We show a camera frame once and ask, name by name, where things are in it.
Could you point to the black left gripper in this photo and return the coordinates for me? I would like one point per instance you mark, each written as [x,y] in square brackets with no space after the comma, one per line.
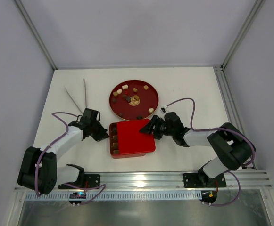
[99,132]

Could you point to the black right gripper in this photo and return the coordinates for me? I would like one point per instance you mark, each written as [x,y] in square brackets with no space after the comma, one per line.
[157,126]

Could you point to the square red box lid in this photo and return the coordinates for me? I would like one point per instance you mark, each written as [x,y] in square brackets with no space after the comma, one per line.
[132,143]

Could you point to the square red chocolate box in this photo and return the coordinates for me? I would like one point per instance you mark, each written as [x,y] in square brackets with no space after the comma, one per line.
[114,149]

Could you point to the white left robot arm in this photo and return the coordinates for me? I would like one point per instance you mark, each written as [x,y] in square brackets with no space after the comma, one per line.
[39,169]

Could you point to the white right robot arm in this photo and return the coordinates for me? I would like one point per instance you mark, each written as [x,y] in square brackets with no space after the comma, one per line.
[232,148]

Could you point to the round red tray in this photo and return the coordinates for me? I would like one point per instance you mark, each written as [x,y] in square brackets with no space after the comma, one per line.
[130,110]

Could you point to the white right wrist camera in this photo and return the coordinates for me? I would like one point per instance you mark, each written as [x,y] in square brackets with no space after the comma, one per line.
[164,109]

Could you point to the aluminium front rail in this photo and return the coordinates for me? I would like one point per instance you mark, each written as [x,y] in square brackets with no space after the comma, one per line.
[167,180]

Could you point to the aluminium rail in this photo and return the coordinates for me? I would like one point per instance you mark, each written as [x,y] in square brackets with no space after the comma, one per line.
[167,180]
[227,97]

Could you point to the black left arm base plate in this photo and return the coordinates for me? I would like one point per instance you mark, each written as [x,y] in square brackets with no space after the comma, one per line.
[87,181]

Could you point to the slotted grey cable duct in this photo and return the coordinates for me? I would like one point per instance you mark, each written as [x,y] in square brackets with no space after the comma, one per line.
[110,195]

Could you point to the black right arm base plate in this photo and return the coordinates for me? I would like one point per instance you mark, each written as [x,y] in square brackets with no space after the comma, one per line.
[196,180]

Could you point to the right side aluminium rail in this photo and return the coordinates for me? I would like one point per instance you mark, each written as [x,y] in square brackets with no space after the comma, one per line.
[227,97]

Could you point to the left aluminium frame post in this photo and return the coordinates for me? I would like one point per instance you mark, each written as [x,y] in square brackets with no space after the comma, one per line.
[25,15]

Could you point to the aluminium frame post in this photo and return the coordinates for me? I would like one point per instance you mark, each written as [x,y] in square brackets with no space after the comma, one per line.
[25,15]
[243,31]

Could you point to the right aluminium frame post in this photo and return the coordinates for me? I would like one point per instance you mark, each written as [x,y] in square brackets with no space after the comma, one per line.
[243,31]

